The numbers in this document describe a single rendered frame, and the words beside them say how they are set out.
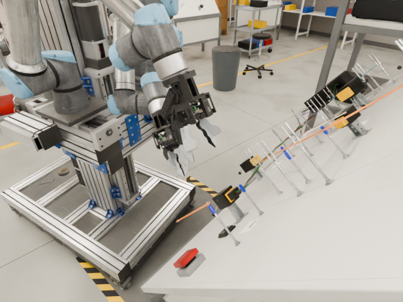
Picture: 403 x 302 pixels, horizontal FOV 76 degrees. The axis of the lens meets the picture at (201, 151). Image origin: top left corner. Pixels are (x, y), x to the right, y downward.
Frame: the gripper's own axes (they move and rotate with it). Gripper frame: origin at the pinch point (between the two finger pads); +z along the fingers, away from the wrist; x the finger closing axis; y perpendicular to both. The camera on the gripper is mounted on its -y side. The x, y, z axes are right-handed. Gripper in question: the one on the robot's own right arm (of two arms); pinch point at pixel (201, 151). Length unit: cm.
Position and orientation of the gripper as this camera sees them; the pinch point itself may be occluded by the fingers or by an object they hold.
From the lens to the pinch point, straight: 67.7
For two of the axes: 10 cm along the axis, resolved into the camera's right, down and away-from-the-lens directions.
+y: 6.3, -0.2, -7.8
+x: 6.9, -4.6, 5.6
